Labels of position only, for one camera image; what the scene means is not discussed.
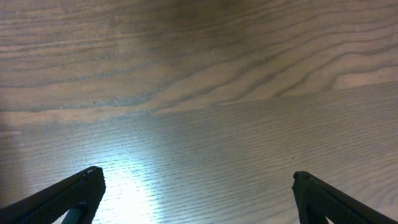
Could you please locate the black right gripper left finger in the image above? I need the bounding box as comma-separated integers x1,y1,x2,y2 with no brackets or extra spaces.
1,166,106,224

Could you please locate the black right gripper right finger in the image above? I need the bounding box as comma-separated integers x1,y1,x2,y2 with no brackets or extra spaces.
292,171,397,224

